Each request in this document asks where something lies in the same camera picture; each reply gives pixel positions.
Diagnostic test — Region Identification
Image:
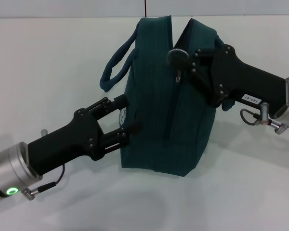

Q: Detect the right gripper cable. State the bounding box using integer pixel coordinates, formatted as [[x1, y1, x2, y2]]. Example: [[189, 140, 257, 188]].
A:
[[240, 102, 289, 135]]

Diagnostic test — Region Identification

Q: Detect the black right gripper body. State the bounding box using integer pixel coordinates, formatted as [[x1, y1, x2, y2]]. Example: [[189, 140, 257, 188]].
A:
[[210, 44, 288, 114]]

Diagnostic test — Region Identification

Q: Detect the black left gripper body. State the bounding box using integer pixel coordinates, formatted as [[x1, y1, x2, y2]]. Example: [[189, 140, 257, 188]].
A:
[[27, 108, 105, 175]]

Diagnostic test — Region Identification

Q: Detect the dark teal insulated lunch bag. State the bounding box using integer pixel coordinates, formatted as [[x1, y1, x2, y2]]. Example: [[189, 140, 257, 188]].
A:
[[99, 15, 234, 178]]

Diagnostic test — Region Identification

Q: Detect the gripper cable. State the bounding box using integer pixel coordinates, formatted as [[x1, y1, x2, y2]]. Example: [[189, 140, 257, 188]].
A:
[[240, 102, 289, 135], [23, 164, 66, 200]]

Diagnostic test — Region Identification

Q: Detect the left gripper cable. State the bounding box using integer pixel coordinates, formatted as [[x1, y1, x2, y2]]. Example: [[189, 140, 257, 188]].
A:
[[23, 164, 66, 200]]

